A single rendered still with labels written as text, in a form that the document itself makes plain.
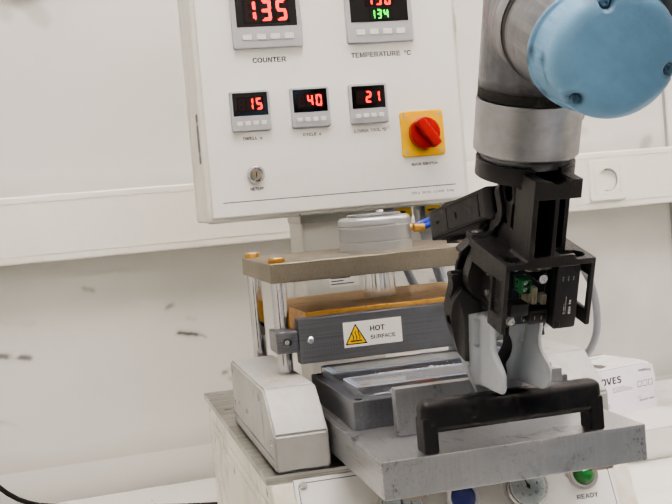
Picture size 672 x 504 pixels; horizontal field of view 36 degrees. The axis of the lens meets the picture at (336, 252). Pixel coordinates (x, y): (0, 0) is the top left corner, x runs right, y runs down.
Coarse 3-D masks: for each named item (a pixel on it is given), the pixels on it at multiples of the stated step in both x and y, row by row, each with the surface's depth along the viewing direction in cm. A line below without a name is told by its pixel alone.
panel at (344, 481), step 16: (304, 480) 92; (320, 480) 93; (336, 480) 93; (352, 480) 93; (560, 480) 97; (608, 480) 98; (304, 496) 92; (320, 496) 92; (336, 496) 92; (352, 496) 93; (368, 496) 93; (432, 496) 94; (448, 496) 94; (480, 496) 95; (496, 496) 95; (560, 496) 96; (576, 496) 96; (592, 496) 97; (608, 496) 97
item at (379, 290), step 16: (368, 288) 113; (384, 288) 113; (400, 288) 121; (416, 288) 119; (432, 288) 117; (288, 304) 113; (304, 304) 112; (320, 304) 110; (336, 304) 109; (352, 304) 107; (368, 304) 106; (384, 304) 106; (400, 304) 106
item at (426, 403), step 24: (552, 384) 82; (576, 384) 82; (432, 408) 79; (456, 408) 79; (480, 408) 80; (504, 408) 80; (528, 408) 81; (552, 408) 81; (576, 408) 82; (600, 408) 82; (432, 432) 79
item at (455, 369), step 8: (424, 368) 98; (432, 368) 97; (440, 368) 97; (448, 368) 96; (456, 368) 96; (464, 368) 96; (360, 376) 96; (368, 376) 96; (376, 376) 95; (384, 376) 95; (392, 376) 95; (400, 376) 94; (408, 376) 94; (416, 376) 94; (424, 376) 93; (432, 376) 93; (440, 376) 93; (360, 384) 92; (368, 384) 92; (376, 384) 91
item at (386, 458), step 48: (432, 384) 86; (528, 384) 88; (336, 432) 92; (384, 432) 88; (480, 432) 85; (528, 432) 84; (576, 432) 82; (624, 432) 83; (384, 480) 78; (432, 480) 79; (480, 480) 80
